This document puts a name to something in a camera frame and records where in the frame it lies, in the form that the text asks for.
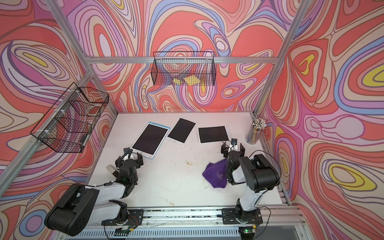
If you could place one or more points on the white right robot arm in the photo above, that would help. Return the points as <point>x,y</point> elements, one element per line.
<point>254,170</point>

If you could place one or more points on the blue white drawing tablet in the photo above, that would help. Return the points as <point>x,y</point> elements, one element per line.
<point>151,138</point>

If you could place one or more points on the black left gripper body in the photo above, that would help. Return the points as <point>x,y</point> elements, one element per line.
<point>136,164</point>

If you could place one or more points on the cup of coloured pencils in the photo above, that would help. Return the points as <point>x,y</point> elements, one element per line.
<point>257,128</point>

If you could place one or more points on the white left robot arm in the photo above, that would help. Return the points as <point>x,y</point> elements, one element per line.
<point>84,205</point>

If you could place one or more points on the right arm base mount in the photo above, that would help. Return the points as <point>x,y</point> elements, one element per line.
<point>240,216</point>

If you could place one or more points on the yellow cloth in basket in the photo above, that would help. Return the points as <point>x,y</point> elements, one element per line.
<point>189,80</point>

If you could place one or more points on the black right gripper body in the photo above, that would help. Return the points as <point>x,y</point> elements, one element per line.
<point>225,150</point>

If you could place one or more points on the purple microfiber cloth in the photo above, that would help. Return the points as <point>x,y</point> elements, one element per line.
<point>215,174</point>

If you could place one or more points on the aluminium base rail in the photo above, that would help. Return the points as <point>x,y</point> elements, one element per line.
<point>272,223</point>

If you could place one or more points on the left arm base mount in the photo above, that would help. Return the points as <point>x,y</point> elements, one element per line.
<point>125,216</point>

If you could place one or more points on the black wire basket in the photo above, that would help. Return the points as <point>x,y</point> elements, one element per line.
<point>68,124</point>
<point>180,64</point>

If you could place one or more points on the black wire basket left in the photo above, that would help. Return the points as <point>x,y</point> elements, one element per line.
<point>68,124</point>

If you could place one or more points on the black wire basket back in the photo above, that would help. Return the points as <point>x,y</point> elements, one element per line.
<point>180,64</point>

